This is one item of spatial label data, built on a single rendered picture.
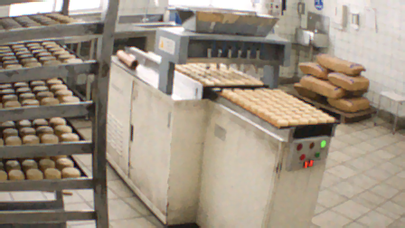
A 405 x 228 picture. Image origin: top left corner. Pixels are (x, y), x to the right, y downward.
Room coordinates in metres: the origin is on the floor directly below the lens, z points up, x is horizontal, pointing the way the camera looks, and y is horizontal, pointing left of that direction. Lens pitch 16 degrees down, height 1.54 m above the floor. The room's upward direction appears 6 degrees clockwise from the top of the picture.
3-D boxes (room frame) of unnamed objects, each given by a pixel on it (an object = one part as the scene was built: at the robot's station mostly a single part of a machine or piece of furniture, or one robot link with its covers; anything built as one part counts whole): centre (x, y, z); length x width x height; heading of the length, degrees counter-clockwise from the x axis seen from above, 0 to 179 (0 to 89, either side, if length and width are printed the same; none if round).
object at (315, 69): (6.61, -1.53, 0.47); 0.72 x 0.42 x 0.17; 129
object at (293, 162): (2.30, -0.51, 0.77); 0.24 x 0.04 x 0.14; 119
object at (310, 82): (6.26, -1.51, 0.32); 0.72 x 0.42 x 0.17; 43
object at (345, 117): (6.40, -1.68, 0.06); 1.20 x 0.80 x 0.11; 41
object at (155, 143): (3.48, 0.14, 0.42); 1.28 x 0.72 x 0.84; 29
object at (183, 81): (3.38, 0.32, 0.88); 1.28 x 0.01 x 0.07; 29
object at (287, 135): (3.09, 0.09, 0.87); 2.01 x 0.03 x 0.07; 29
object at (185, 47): (3.06, -0.09, 1.01); 0.72 x 0.33 x 0.34; 119
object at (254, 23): (3.06, -0.09, 1.25); 0.56 x 0.29 x 0.14; 119
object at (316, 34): (7.29, -1.51, 0.93); 0.99 x 0.38 x 1.09; 39
